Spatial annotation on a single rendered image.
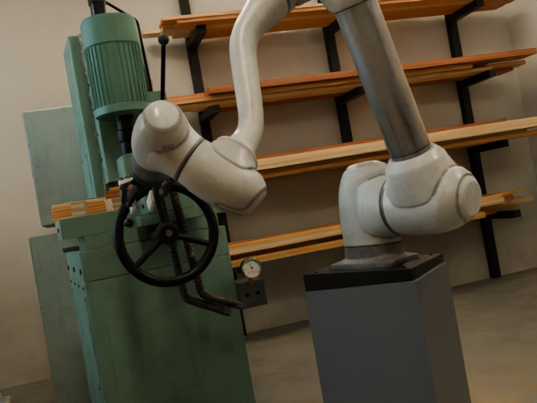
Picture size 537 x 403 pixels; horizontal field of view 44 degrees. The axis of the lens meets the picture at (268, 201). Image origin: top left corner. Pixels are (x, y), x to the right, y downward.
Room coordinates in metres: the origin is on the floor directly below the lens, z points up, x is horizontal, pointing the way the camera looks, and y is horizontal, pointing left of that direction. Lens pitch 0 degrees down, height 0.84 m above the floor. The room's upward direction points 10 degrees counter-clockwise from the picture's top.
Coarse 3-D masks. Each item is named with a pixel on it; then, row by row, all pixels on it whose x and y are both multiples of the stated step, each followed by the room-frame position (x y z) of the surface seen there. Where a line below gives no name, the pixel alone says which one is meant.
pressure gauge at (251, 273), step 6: (246, 258) 2.03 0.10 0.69; (252, 258) 2.02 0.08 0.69; (246, 264) 2.01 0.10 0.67; (252, 264) 2.02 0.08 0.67; (258, 264) 2.03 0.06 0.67; (240, 270) 2.03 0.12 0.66; (246, 270) 2.01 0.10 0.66; (252, 270) 2.02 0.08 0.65; (258, 270) 2.03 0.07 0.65; (246, 276) 2.01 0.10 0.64; (252, 276) 2.02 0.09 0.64; (252, 282) 2.04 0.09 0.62
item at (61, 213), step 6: (90, 204) 2.07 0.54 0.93; (96, 204) 2.08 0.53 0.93; (102, 204) 2.09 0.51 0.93; (54, 210) 2.04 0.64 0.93; (60, 210) 2.04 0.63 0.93; (66, 210) 2.05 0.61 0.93; (90, 210) 2.07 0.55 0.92; (96, 210) 2.08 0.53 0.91; (102, 210) 2.09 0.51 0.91; (54, 216) 2.04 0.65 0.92; (60, 216) 2.04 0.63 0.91; (66, 216) 2.05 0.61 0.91; (72, 216) 2.05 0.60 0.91
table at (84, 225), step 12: (84, 216) 1.92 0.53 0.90; (96, 216) 1.93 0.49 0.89; (108, 216) 1.94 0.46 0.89; (132, 216) 1.96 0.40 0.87; (144, 216) 1.88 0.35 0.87; (156, 216) 1.89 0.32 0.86; (192, 216) 1.93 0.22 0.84; (60, 228) 1.89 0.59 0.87; (72, 228) 1.90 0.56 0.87; (84, 228) 1.91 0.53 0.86; (96, 228) 1.93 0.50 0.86; (108, 228) 1.94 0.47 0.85; (60, 240) 1.98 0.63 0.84
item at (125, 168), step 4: (124, 156) 2.08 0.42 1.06; (128, 156) 2.08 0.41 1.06; (120, 160) 2.13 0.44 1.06; (124, 160) 2.08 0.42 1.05; (128, 160) 2.08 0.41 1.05; (120, 164) 2.14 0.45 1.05; (124, 164) 2.08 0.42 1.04; (128, 164) 2.08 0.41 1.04; (120, 168) 2.15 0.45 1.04; (124, 168) 2.08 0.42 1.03; (128, 168) 2.08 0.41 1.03; (132, 168) 2.09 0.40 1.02; (120, 172) 2.16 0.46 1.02; (124, 172) 2.09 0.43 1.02; (128, 172) 2.08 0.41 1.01; (120, 176) 2.18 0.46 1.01; (124, 176) 2.10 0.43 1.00; (128, 176) 2.08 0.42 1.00
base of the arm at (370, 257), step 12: (348, 252) 1.77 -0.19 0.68; (360, 252) 1.74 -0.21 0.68; (372, 252) 1.72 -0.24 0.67; (384, 252) 1.72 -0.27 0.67; (396, 252) 1.74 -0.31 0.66; (336, 264) 1.77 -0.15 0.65; (348, 264) 1.75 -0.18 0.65; (360, 264) 1.73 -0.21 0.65; (372, 264) 1.71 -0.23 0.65; (384, 264) 1.68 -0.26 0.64; (396, 264) 1.72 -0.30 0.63
